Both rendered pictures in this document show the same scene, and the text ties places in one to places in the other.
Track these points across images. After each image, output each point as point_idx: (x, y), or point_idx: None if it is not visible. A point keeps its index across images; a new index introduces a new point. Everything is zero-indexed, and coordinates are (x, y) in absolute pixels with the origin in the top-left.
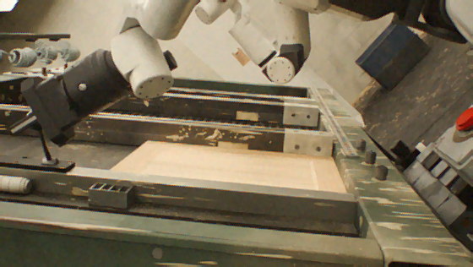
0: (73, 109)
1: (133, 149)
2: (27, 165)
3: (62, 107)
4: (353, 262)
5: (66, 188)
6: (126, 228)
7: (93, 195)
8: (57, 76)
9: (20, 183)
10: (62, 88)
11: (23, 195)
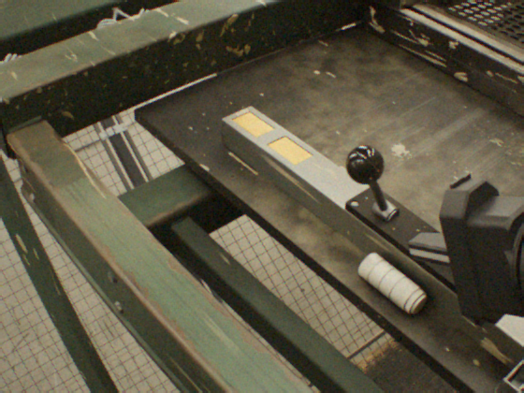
0: (519, 298)
1: None
2: (429, 267)
3: (501, 283)
4: None
5: (474, 332)
6: None
7: (505, 391)
8: (513, 222)
9: (408, 300)
10: (515, 257)
11: (407, 315)
